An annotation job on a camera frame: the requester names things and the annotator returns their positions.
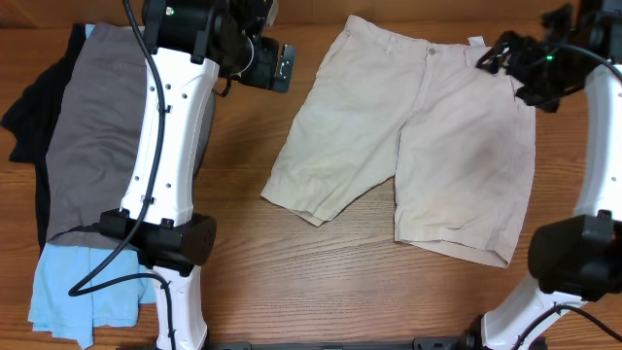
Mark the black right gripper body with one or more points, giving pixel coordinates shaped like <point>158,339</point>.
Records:
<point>541,76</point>

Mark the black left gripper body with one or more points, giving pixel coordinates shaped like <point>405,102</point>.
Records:
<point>254,64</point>

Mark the beige khaki shorts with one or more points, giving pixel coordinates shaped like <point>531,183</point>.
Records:
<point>457,141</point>

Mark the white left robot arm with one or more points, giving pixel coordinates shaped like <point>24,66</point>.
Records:
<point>188,46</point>

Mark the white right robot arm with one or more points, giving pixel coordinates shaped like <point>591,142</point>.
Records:
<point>577,260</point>

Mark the grey shorts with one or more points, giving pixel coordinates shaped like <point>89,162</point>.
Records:
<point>95,141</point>

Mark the black garment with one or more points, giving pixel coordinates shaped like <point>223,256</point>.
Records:
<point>32,120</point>

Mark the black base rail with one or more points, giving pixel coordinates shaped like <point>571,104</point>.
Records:
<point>340,345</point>

